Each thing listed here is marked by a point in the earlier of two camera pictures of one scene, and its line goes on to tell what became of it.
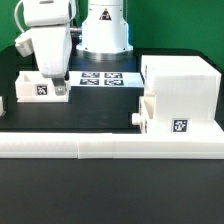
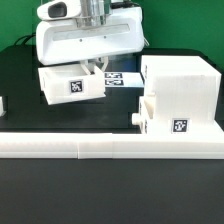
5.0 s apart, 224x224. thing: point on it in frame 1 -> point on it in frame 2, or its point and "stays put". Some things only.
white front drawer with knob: (146, 111) stays put
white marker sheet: (106, 79) stays put
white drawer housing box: (187, 93) stays put
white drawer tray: (32, 87) -> (69, 83)
